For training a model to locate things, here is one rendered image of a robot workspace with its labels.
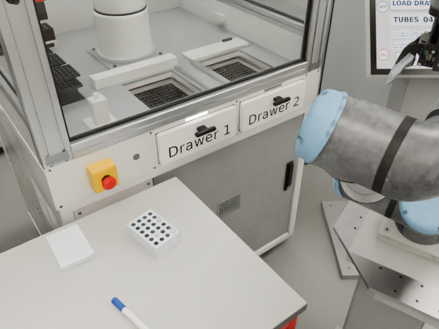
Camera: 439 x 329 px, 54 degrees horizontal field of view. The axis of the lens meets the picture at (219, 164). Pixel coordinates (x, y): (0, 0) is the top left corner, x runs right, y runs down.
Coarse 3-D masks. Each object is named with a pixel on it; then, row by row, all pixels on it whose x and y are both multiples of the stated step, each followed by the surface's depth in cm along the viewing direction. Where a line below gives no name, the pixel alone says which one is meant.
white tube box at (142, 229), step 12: (144, 216) 118; (156, 216) 118; (132, 228) 114; (144, 228) 114; (156, 228) 115; (168, 228) 115; (144, 240) 111; (156, 240) 111; (168, 240) 111; (180, 240) 115; (156, 252) 109
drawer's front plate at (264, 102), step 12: (288, 84) 151; (300, 84) 152; (264, 96) 144; (276, 96) 148; (288, 96) 152; (300, 96) 156; (240, 108) 142; (252, 108) 144; (264, 108) 147; (288, 108) 155; (240, 120) 145; (252, 120) 147; (264, 120) 150
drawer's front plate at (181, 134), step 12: (228, 108) 138; (204, 120) 133; (216, 120) 136; (228, 120) 139; (168, 132) 127; (180, 132) 129; (192, 132) 132; (228, 132) 142; (168, 144) 129; (180, 144) 132; (192, 144) 135; (204, 144) 138; (168, 156) 131; (180, 156) 134
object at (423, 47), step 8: (432, 8) 87; (432, 32) 87; (424, 40) 90; (432, 40) 89; (416, 48) 95; (424, 48) 91; (432, 48) 89; (424, 56) 92; (432, 56) 91; (424, 64) 93; (432, 64) 92
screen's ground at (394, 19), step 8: (376, 0) 151; (384, 0) 151; (376, 16) 151; (384, 16) 151; (392, 16) 151; (400, 16) 151; (408, 16) 151; (416, 16) 151; (376, 24) 150; (384, 24) 150; (392, 24) 150; (400, 24) 150; (408, 24) 150; (416, 24) 150; (376, 32) 150; (384, 32) 150; (376, 40) 150; (384, 40) 150; (376, 48) 150; (376, 56) 150; (392, 56) 150; (384, 64) 150; (392, 64) 150
